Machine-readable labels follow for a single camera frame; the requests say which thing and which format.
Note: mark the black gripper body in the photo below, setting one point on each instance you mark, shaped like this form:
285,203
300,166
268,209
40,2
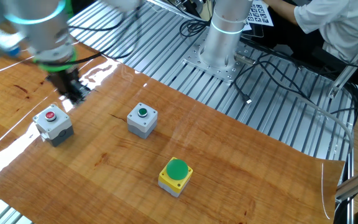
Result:
64,81

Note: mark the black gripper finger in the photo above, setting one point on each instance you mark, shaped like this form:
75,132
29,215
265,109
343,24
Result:
74,98
82,91

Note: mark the grey box small red button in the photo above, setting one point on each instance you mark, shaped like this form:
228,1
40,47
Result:
53,127

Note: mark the grey box small green button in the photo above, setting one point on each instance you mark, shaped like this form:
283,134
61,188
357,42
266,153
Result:
141,123

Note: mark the yellow box green mushroom button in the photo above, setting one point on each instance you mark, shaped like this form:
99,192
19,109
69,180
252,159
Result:
176,177

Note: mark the bare forearm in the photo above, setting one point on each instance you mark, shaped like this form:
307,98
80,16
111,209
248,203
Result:
281,9

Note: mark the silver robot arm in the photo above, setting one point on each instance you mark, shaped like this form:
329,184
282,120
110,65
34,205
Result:
42,31

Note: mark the silver base connector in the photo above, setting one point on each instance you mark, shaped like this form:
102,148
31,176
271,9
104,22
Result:
244,59

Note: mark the marker tag sheet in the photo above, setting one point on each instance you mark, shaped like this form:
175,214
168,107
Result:
259,14

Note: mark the person in white shirt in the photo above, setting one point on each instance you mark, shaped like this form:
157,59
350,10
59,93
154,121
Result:
343,25

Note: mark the aluminium base plate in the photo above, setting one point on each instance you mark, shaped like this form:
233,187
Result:
197,67

